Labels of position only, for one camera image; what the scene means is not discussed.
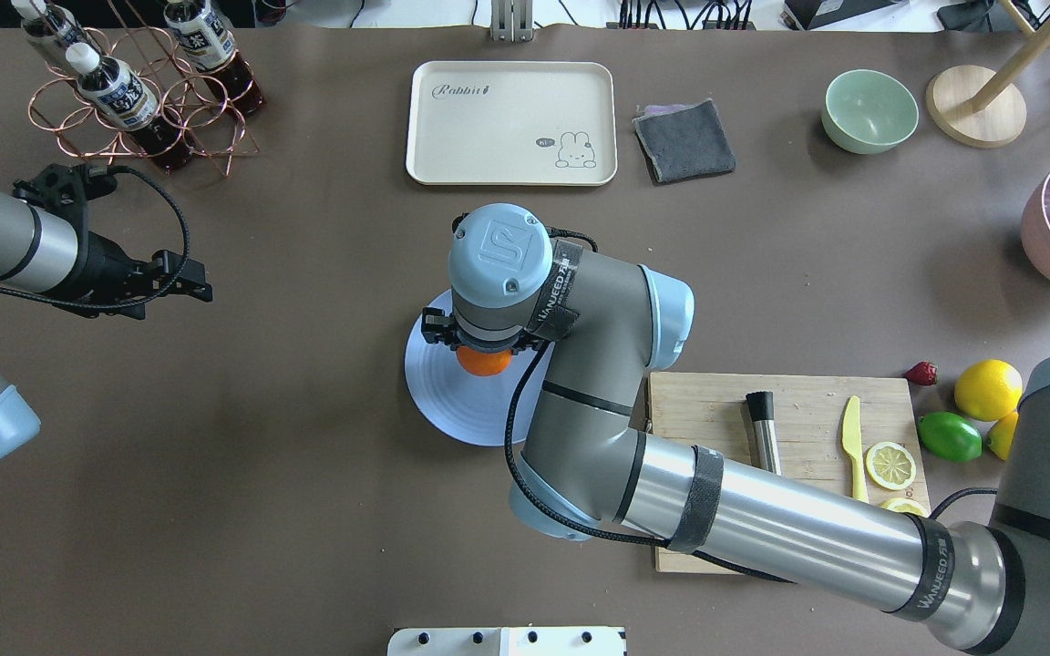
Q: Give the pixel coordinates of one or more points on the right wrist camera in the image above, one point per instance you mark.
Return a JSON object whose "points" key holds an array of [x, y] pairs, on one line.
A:
{"points": [[439, 327]]}

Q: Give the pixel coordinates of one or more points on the yellow plastic knife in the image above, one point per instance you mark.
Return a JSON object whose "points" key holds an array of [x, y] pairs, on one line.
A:
{"points": [[851, 444]]}

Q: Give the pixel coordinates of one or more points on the wooden cup tree stand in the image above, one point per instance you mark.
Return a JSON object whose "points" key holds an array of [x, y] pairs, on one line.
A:
{"points": [[980, 107]]}

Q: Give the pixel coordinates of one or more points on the copper wire bottle rack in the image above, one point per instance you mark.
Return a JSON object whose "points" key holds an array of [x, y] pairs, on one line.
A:
{"points": [[173, 87]]}

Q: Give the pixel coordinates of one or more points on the green bowl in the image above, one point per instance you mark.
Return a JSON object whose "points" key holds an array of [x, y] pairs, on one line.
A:
{"points": [[868, 112]]}

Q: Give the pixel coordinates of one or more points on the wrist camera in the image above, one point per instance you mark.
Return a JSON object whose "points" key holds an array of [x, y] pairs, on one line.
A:
{"points": [[439, 327], [66, 191]]}

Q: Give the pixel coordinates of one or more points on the grey folded cloth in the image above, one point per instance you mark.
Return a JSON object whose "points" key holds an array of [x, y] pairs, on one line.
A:
{"points": [[684, 142]]}

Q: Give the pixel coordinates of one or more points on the wooden cutting board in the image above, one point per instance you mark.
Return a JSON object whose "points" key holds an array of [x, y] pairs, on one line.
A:
{"points": [[710, 410]]}

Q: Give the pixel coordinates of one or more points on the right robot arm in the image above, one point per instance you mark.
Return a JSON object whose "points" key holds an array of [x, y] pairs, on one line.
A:
{"points": [[515, 284]]}

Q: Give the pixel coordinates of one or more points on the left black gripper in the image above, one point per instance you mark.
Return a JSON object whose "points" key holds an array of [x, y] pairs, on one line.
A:
{"points": [[104, 264]]}

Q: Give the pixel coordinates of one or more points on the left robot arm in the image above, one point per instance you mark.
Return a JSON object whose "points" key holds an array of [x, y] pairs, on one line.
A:
{"points": [[49, 255]]}

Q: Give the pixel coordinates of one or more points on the aluminium frame post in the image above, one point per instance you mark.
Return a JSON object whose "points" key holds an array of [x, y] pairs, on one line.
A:
{"points": [[511, 21]]}

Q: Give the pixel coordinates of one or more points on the yellow lemon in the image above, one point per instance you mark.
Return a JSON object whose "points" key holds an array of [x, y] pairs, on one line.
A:
{"points": [[1001, 435], [989, 390]]}

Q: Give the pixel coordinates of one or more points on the orange fruit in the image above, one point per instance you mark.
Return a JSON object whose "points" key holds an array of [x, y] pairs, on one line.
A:
{"points": [[482, 364]]}

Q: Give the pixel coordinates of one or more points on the tea bottle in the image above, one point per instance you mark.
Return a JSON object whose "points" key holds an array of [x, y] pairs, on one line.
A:
{"points": [[113, 89], [51, 30], [210, 46]]}

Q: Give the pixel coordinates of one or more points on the green lime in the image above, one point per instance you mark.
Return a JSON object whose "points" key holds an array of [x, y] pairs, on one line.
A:
{"points": [[949, 436]]}

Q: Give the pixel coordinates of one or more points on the steel muddler tube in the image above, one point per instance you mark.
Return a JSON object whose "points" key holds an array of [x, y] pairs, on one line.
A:
{"points": [[761, 411]]}

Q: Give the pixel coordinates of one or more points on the blue plate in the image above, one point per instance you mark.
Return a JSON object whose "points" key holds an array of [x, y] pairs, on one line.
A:
{"points": [[471, 409]]}

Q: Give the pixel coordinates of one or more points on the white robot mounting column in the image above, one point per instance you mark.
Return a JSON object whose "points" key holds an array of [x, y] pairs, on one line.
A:
{"points": [[520, 640]]}

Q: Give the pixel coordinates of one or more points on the lemon slice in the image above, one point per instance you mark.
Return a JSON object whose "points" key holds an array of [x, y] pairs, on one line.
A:
{"points": [[906, 506], [890, 466]]}

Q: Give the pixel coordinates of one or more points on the red strawberry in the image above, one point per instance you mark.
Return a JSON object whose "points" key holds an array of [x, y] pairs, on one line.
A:
{"points": [[924, 373]]}

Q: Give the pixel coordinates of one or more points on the cream rabbit tray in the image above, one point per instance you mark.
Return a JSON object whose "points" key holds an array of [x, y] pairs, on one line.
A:
{"points": [[511, 123]]}

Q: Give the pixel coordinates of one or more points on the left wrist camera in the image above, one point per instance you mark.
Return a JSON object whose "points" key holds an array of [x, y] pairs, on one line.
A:
{"points": [[66, 191]]}

